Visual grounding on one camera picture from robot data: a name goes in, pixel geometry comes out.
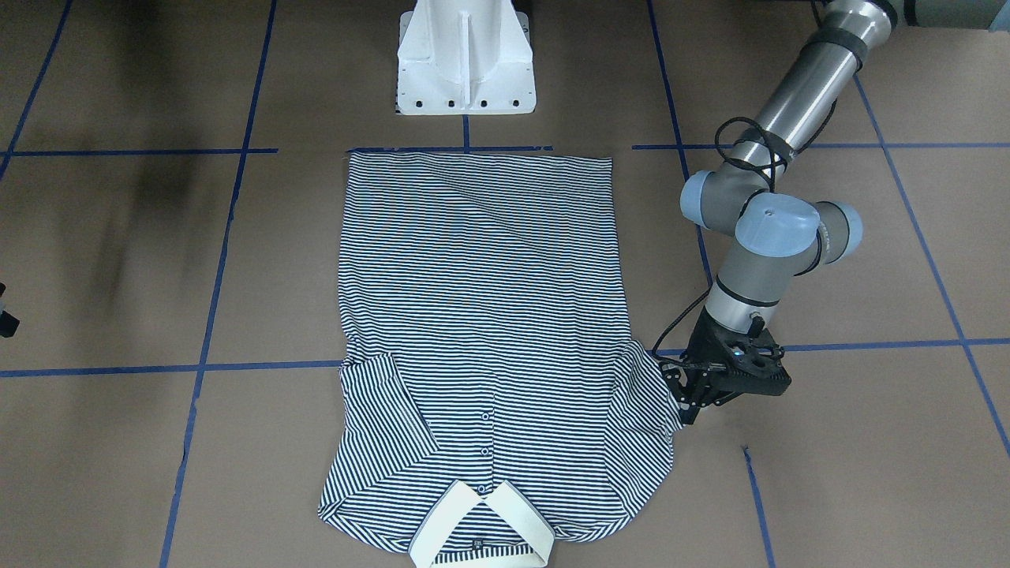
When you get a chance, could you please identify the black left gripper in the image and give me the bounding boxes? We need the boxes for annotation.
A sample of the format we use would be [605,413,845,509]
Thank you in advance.
[661,308,792,425]

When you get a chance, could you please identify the navy white striped polo shirt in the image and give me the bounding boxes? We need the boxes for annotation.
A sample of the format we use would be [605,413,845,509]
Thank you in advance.
[317,152,681,567]

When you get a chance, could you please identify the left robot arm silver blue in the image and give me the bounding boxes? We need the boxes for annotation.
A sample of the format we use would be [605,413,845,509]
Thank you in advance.
[660,1,1008,424]

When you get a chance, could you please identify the brown paper table cover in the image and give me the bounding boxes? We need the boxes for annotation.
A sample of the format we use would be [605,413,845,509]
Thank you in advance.
[1,1,1009,567]

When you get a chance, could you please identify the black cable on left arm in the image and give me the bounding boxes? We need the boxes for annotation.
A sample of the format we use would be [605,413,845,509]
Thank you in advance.
[649,117,790,365]

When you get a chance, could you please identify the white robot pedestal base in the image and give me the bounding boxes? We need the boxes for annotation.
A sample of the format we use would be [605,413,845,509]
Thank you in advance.
[395,1,537,116]

